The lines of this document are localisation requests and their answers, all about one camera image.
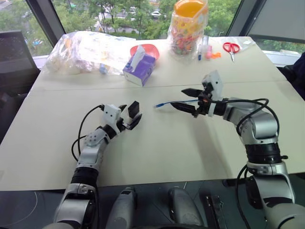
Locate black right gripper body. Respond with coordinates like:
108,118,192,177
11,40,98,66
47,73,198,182
193,84,214,118

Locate small pink bottle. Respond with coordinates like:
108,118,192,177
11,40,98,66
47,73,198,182
204,44,213,60

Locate blue-capped pen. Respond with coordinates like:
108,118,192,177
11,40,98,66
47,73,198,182
197,35,209,61

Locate black monitor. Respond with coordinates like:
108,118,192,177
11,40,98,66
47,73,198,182
0,30,41,75

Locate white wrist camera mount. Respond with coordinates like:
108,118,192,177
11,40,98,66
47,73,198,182
202,70,224,118
102,104,122,135

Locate dark rounded grey shape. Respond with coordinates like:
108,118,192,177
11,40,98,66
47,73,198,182
167,187,206,228
111,187,138,229

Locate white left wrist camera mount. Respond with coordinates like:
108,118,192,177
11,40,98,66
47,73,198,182
102,104,122,135

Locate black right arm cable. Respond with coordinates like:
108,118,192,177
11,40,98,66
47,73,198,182
213,98,281,229

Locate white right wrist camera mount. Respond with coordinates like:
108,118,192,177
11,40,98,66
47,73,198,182
202,70,224,118

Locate clear plastic bag of items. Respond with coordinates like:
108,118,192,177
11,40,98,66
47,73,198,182
44,31,135,76

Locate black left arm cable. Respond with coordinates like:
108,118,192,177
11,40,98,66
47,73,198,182
71,104,106,163

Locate small empty clear bag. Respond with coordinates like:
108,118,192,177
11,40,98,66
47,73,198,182
237,37,254,50

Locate thin white wire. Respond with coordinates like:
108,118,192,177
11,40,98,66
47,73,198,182
0,190,39,225

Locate dark blue chair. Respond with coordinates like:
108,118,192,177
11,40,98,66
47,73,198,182
280,52,305,101

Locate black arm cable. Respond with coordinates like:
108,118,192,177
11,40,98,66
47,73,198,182
71,104,106,163
213,98,281,229

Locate pink plastic bowl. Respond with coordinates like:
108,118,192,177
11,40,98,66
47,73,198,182
130,43,161,61

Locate small black box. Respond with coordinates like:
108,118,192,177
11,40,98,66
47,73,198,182
127,101,140,119

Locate red-handled scissors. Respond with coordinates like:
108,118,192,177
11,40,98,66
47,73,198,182
222,42,240,62

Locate purple tissue box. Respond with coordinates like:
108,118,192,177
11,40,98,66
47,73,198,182
122,45,157,87

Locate clear bag of colourful toys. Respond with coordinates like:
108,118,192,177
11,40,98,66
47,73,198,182
166,0,210,62

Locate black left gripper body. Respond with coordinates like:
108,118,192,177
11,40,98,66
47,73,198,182
116,111,134,133

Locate flat black bar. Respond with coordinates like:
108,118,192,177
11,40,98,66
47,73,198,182
205,195,228,229

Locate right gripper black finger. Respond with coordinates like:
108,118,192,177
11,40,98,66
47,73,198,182
170,102,199,117
181,88,204,98

